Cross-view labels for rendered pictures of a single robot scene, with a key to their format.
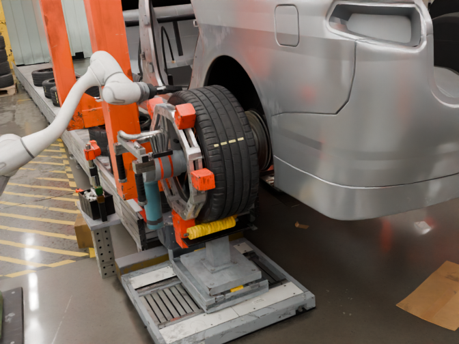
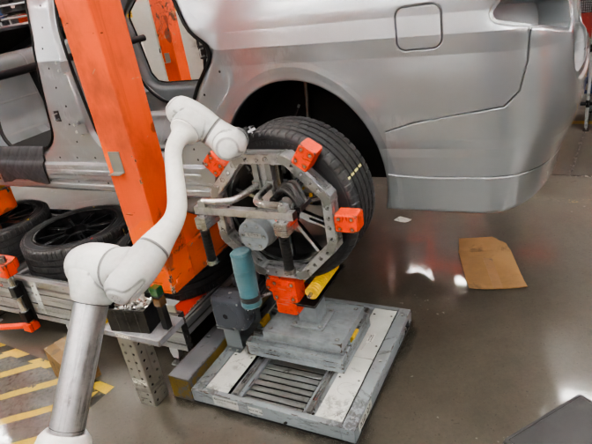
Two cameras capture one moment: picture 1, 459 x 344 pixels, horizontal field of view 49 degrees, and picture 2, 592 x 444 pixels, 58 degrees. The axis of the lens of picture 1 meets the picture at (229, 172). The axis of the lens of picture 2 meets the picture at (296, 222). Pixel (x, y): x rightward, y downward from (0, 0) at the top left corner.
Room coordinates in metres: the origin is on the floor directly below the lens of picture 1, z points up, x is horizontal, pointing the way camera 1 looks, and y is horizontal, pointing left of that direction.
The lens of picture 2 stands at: (0.70, 1.32, 1.72)
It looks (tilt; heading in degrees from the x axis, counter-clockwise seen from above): 25 degrees down; 325
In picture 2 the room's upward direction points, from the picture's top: 10 degrees counter-clockwise
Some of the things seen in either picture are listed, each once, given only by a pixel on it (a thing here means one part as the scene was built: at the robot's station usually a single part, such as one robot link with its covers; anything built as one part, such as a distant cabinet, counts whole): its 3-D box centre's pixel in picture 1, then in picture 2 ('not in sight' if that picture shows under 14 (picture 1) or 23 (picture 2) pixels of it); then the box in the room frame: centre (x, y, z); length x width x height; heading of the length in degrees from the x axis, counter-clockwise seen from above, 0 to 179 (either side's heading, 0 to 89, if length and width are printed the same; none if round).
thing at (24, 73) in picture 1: (52, 85); not in sight; (9.27, 3.07, 0.20); 6.82 x 0.86 x 0.39; 25
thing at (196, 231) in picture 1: (211, 227); (322, 277); (2.27, 0.11, 0.51); 0.29 x 0.06 x 0.06; 115
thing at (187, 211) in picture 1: (175, 161); (274, 216); (2.34, 0.26, 0.85); 0.54 x 0.07 x 0.54; 25
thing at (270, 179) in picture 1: (287, 179); not in sight; (4.05, -0.50, 0.02); 0.52 x 0.42 x 0.04; 19
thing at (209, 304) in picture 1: (217, 274); (308, 333); (2.44, 0.12, 0.13); 0.50 x 0.36 x 0.10; 25
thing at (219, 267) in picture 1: (217, 247); (310, 301); (2.41, 0.10, 0.32); 0.40 x 0.30 x 0.28; 25
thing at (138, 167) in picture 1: (143, 164); (285, 225); (2.10, 0.37, 0.93); 0.09 x 0.05 x 0.05; 115
